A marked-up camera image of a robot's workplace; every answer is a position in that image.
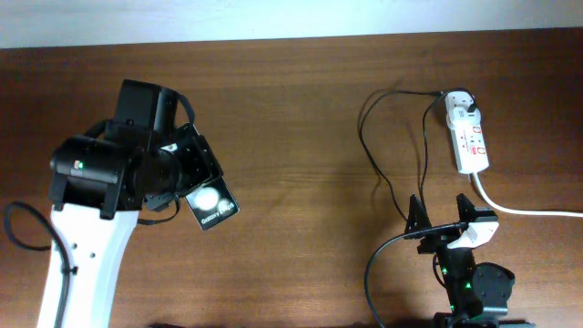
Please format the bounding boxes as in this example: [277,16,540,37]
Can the white power strip cord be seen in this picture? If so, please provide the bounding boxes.
[469,171,583,219]

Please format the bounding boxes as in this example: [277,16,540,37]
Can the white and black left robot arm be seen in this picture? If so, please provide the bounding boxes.
[37,79,222,327]

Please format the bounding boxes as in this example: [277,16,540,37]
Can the white power strip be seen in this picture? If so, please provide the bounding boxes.
[444,89,491,175]

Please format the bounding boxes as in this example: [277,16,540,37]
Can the black charger cable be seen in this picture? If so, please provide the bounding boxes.
[357,87,479,222]

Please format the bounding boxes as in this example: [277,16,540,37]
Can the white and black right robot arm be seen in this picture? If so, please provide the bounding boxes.
[404,193,515,327]

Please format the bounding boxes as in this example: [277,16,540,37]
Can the white charger adapter plug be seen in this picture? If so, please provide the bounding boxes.
[445,101,481,130]

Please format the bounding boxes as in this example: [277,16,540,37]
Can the black Galaxy flip phone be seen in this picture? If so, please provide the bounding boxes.
[185,177,240,231]

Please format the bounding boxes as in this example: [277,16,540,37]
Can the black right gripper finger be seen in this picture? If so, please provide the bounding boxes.
[456,193,476,223]
[404,194,432,240]

